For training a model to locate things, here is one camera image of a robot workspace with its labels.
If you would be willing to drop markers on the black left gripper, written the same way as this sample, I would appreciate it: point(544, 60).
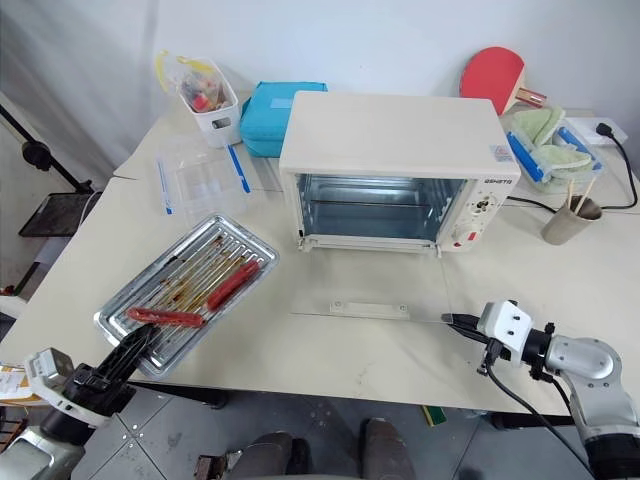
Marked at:
point(97, 390)

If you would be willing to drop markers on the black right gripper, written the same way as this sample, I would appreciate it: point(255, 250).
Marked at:
point(494, 350)

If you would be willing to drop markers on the silver metal baking tray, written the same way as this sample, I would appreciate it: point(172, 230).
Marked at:
point(165, 280)

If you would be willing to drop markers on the glass toaster oven door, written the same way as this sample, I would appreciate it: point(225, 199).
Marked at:
point(380, 280)

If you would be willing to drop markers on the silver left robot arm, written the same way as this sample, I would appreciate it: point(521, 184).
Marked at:
point(30, 455)

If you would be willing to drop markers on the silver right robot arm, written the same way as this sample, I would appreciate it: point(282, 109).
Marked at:
point(585, 360)

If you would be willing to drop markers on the long red sausage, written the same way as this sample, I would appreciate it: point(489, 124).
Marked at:
point(167, 317)

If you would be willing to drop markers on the short red sausage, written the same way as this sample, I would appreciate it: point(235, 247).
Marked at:
point(233, 283)

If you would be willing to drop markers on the white toaster oven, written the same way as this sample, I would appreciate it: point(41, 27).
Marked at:
point(385, 135)

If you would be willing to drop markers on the green and yellow block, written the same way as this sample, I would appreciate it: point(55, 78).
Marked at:
point(434, 416)

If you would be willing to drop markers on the cardboard box with paper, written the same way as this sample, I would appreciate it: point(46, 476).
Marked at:
point(15, 382)

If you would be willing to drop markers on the rusty brown metal piece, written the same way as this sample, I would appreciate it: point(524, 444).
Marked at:
point(215, 466)

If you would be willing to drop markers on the grey paper cup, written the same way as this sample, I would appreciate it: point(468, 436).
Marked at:
point(565, 225)

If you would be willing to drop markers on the wooden stick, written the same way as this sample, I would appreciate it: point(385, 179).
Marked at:
point(586, 197)
point(571, 192)

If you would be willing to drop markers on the clear box with blue latches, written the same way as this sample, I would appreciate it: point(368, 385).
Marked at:
point(530, 160)

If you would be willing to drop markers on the green folded cloth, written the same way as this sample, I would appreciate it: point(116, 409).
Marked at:
point(562, 160)
point(537, 125)

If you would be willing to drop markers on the white power strip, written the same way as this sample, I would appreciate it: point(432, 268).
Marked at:
point(580, 127)

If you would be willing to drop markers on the white plastic storage caddy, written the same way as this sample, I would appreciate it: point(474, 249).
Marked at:
point(217, 122)

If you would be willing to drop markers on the red table tennis paddle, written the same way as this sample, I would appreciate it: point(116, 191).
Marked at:
point(492, 72)

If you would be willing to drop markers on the teal fabric pouch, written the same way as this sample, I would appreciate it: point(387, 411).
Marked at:
point(265, 120)

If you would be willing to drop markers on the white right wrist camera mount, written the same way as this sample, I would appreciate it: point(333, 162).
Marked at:
point(505, 322)

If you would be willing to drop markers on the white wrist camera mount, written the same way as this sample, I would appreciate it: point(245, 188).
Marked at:
point(42, 387)
point(505, 322)

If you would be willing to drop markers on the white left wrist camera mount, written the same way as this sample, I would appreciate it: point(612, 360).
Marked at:
point(42, 387)

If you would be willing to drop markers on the black stand base plate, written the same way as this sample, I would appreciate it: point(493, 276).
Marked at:
point(55, 215)

